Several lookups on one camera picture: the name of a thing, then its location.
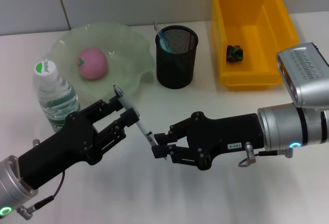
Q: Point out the green plastic wrapper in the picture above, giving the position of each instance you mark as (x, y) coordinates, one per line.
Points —
(234, 53)

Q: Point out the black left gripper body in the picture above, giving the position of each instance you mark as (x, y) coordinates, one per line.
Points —
(59, 147)

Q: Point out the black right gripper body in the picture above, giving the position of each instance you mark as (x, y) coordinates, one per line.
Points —
(226, 139)

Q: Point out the clear water bottle green label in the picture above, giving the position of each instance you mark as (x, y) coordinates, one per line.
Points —
(51, 90)

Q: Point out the transparent plastic ruler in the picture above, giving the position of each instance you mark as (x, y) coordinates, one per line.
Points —
(157, 28)

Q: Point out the pale green glass fruit plate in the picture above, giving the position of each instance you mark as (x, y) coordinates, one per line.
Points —
(123, 54)

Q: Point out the black mesh pen holder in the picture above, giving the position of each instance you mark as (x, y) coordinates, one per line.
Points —
(174, 70)

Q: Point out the yellow plastic storage bin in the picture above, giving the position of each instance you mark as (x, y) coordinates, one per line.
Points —
(257, 41)

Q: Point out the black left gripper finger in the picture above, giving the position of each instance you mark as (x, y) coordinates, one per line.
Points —
(102, 108)
(118, 129)

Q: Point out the blue scissors with sheath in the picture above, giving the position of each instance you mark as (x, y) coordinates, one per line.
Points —
(165, 44)

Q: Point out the pink peach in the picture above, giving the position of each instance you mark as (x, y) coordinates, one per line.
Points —
(92, 63)

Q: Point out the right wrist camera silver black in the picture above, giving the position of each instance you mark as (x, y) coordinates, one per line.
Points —
(303, 75)

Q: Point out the grey retractable pen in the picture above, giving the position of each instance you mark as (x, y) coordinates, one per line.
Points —
(133, 111)

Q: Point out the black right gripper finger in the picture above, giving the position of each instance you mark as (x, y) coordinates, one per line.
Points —
(177, 154)
(174, 131)

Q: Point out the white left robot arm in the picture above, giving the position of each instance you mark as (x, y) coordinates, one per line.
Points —
(14, 185)

